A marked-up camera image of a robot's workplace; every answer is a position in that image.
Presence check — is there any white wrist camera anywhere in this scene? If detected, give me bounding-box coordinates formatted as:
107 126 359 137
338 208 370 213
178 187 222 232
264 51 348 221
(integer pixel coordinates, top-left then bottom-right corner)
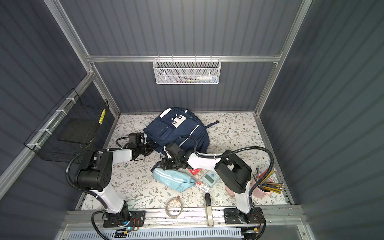
139 133 147 145
164 147 173 159

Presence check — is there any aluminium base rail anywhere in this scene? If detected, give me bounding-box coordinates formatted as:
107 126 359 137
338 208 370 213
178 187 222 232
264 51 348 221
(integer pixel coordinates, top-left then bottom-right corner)
60 205 308 230

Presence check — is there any white wire mesh basket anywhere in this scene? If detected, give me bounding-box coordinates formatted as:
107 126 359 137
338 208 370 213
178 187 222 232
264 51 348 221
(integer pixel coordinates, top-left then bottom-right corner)
153 58 222 85

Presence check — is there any light green calculator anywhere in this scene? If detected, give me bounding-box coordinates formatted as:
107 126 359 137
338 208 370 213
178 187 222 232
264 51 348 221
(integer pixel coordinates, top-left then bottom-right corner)
202 171 220 188

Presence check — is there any coloured pencils bundle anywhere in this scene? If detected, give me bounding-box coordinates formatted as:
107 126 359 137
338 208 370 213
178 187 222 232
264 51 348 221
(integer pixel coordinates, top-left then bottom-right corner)
257 169 284 194

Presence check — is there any navy blue student backpack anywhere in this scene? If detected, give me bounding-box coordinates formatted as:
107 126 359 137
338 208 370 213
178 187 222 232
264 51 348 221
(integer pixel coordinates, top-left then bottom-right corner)
143 107 219 156

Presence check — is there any light blue pencil pouch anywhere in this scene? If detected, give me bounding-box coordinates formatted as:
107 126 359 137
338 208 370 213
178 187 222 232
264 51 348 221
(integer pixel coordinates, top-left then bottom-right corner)
152 168 195 193

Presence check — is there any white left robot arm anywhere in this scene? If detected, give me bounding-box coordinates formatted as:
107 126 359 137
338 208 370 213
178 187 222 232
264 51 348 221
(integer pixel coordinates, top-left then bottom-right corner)
74 133 157 230

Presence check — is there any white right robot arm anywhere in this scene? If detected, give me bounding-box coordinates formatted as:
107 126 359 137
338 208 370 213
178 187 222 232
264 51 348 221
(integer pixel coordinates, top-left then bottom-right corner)
160 143 274 224

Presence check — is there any pink pencil case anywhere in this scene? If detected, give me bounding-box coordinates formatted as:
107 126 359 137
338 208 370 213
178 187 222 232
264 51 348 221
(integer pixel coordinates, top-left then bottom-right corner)
225 186 235 198

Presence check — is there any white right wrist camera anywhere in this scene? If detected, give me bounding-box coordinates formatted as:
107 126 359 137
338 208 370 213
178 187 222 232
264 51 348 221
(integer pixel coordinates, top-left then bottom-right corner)
164 147 173 159

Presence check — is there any red card box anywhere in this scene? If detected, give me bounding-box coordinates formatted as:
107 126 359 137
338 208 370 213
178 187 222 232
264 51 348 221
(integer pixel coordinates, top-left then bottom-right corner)
189 169 202 176

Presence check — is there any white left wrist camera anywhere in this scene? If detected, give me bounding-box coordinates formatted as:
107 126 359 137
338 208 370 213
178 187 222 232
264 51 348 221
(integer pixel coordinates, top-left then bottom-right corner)
139 133 147 145

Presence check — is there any black wire basket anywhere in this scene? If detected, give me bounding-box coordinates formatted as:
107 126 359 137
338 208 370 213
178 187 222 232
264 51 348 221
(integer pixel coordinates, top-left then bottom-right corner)
25 91 110 163

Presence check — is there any beige stapler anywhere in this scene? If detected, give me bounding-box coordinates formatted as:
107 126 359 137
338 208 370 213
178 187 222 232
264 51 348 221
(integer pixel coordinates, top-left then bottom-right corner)
205 193 214 227

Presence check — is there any clear tape roll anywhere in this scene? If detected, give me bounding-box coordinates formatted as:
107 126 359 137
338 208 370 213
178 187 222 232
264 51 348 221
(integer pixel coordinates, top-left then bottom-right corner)
165 197 184 218

